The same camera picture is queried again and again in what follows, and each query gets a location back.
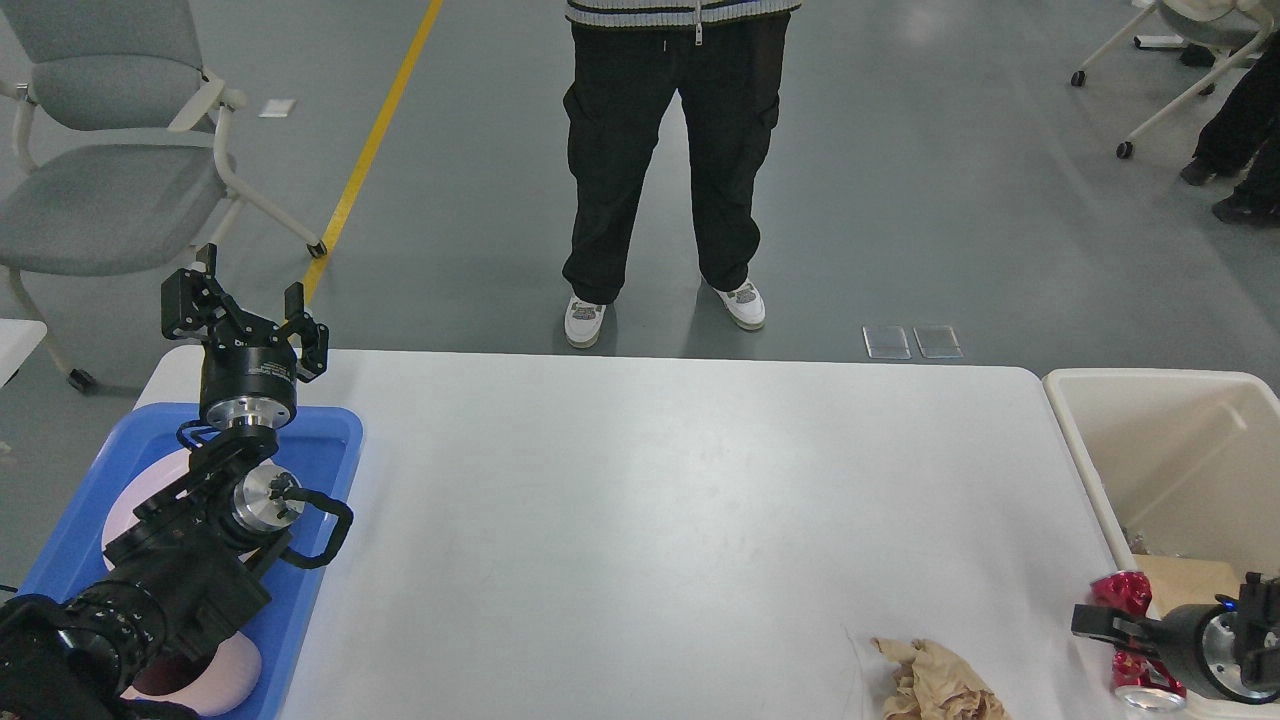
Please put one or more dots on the crumpled brown paper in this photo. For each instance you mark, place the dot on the crumpled brown paper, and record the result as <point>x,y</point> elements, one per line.
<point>932,682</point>

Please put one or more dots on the red crushed can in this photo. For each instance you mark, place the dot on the red crushed can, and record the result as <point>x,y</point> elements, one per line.
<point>1140,682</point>

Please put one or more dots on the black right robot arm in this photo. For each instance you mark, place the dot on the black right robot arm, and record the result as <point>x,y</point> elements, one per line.
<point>1257,602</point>

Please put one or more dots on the clear floor plate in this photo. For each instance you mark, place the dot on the clear floor plate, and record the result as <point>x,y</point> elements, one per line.
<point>938,342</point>
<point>887,342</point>

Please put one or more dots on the beige plastic bin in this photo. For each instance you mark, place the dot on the beige plastic bin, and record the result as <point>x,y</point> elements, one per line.
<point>1177,463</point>

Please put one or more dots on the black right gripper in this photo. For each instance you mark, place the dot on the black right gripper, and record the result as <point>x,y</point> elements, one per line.
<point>1203,645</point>

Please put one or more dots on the blue plastic tray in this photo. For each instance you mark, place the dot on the blue plastic tray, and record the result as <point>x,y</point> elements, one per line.
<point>321,447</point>

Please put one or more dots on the pink plate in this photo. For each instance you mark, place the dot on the pink plate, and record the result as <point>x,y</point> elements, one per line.
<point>147,483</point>

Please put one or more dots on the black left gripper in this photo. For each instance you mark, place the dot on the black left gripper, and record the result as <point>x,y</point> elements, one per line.
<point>244,379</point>

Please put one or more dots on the white side table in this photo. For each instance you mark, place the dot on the white side table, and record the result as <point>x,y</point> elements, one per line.
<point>19,338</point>

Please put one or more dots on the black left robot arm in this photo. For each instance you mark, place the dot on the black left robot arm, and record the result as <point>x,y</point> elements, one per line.
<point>188,574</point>

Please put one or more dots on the pink mug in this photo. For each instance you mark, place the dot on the pink mug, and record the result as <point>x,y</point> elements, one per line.
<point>211,686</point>

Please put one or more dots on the brown paper bag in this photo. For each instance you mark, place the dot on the brown paper bag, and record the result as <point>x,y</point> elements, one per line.
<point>1177,582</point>

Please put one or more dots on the clear floor plate left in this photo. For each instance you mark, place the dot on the clear floor plate left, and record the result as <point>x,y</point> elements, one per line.
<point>887,342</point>

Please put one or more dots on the grey office chair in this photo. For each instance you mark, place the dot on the grey office chair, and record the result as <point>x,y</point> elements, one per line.
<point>119,208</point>

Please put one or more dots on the clear floor plate right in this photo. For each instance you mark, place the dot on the clear floor plate right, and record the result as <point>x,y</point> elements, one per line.
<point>938,342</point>

